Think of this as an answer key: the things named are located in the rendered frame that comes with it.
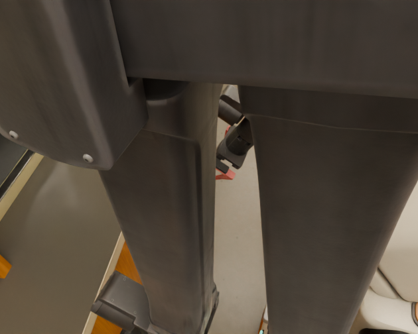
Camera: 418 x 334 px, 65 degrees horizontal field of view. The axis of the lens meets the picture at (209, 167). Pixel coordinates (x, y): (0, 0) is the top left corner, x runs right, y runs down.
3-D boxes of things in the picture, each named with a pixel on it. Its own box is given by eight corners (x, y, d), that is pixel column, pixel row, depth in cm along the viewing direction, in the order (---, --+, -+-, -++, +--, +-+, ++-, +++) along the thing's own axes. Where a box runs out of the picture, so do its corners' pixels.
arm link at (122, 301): (188, 370, 34) (217, 293, 40) (92, 317, 33) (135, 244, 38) (154, 368, 44) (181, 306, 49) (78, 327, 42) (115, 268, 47)
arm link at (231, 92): (281, 118, 61) (290, 93, 66) (230, 83, 59) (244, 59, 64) (248, 151, 70) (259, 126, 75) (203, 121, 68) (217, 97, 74)
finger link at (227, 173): (196, 177, 80) (212, 159, 72) (206, 157, 84) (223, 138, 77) (219, 192, 81) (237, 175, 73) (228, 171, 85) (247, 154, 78)
